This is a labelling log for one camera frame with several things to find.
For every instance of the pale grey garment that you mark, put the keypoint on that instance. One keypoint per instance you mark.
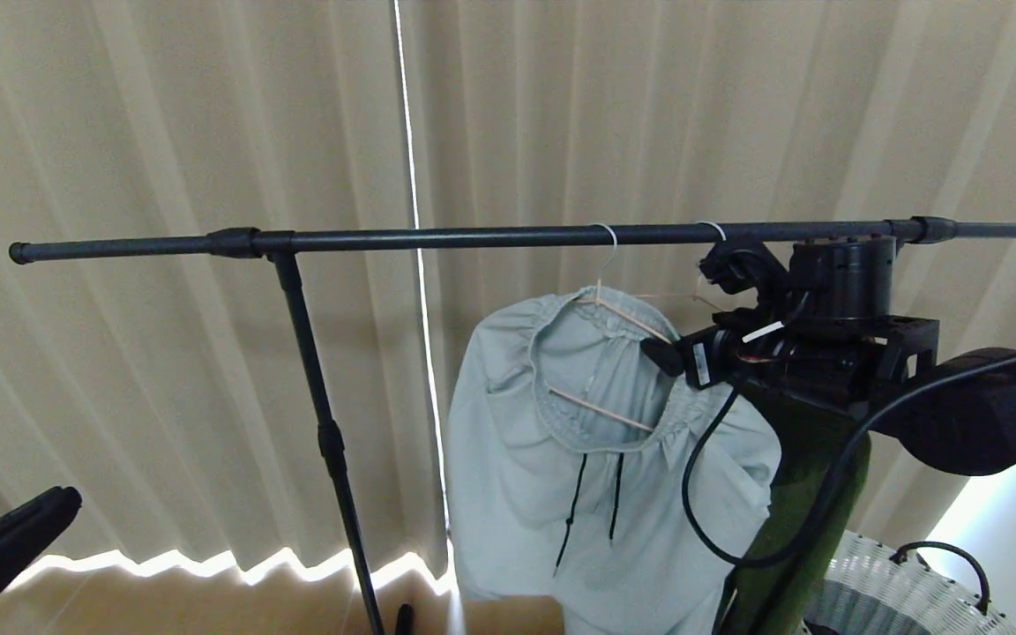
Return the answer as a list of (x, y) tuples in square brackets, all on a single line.
[(517, 494)]

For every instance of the black clothes rack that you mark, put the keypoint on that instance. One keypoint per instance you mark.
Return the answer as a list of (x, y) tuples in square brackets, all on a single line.
[(429, 238)]

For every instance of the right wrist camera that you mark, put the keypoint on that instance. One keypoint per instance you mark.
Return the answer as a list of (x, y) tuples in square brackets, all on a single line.
[(737, 265)]

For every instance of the beige curtain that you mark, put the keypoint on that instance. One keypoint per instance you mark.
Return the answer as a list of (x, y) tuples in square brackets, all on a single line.
[(208, 115)]

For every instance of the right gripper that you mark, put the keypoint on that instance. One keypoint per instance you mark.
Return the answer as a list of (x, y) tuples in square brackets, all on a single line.
[(737, 353)]

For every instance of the pink clothes hanger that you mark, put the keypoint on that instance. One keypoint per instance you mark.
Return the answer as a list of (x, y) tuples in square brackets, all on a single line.
[(709, 295), (623, 319)]

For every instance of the white laundry basket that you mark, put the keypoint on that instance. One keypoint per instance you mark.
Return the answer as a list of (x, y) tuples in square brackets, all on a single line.
[(896, 591)]

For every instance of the green shirt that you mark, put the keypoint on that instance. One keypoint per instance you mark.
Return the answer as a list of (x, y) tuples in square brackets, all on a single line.
[(808, 494)]

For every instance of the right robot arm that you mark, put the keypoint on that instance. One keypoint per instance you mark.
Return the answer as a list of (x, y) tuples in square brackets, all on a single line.
[(958, 406)]

